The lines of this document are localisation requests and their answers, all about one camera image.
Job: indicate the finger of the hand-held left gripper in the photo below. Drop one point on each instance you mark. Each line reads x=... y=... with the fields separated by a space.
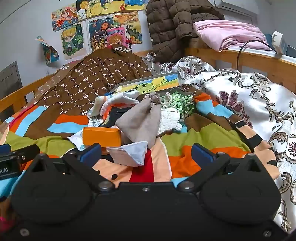
x=5 y=148
x=25 y=154

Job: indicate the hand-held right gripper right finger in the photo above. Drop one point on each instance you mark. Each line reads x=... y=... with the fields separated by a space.
x=203 y=154

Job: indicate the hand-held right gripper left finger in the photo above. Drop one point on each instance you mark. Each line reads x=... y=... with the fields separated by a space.
x=90 y=153

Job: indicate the white plastic packet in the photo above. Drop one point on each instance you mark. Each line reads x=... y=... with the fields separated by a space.
x=76 y=140

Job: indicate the white blue fabric pouch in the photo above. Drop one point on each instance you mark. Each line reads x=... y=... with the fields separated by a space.
x=129 y=154

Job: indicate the white patterned sock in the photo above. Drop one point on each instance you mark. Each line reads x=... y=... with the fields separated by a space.
x=98 y=106
x=122 y=98

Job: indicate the white fluffy cloth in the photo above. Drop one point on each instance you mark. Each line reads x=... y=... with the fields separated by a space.
x=168 y=120

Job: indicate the painted cardboard box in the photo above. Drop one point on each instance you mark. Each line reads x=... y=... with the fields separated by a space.
x=148 y=84

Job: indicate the orange box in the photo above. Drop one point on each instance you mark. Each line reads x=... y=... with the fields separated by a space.
x=101 y=138

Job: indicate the colourful striped blanket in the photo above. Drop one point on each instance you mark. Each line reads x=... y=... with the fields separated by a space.
x=208 y=134

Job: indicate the white paper tag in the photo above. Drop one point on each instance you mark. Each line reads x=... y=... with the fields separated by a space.
x=95 y=121

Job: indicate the black cloth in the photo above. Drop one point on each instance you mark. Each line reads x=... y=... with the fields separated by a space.
x=115 y=115

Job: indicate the grey door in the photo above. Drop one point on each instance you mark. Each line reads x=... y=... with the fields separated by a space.
x=9 y=81

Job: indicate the white floral satin quilt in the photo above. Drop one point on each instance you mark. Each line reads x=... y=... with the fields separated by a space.
x=254 y=97

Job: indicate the brown patterned quilt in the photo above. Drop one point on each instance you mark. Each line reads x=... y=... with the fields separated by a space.
x=92 y=76

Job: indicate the light blue bed sheet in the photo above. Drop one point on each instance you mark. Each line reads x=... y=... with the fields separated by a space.
x=254 y=51

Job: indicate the pink folded blanket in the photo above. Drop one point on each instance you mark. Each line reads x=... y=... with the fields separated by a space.
x=231 y=32

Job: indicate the brown puffer jacket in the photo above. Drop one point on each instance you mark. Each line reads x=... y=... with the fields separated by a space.
x=171 y=27

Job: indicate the blue cloth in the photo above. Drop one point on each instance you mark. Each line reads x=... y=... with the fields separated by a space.
x=269 y=40

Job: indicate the white paper box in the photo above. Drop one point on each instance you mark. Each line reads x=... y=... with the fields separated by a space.
x=277 y=41

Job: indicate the white air conditioner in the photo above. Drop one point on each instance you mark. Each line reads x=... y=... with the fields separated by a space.
x=238 y=8

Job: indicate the wooden bed frame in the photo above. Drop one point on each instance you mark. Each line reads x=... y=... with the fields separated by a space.
x=13 y=97

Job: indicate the crumpled colourful wall paper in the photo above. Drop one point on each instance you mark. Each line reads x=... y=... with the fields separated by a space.
x=49 y=52

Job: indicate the blond boy wall poster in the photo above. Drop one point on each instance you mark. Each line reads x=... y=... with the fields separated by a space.
x=72 y=40

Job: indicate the blue orange wall painting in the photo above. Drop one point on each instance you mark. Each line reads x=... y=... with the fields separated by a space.
x=99 y=34

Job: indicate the green spotted wall painting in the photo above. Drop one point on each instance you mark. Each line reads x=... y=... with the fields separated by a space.
x=135 y=34

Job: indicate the red-haired girl wall poster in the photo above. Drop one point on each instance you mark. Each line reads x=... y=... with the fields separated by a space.
x=64 y=18

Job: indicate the orange desert wall painting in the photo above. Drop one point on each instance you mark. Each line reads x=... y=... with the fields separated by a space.
x=126 y=19

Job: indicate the yellow black wall painting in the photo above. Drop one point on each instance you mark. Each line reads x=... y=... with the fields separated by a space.
x=97 y=8

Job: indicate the blue fish wall painting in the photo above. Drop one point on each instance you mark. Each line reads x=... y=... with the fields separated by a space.
x=136 y=4

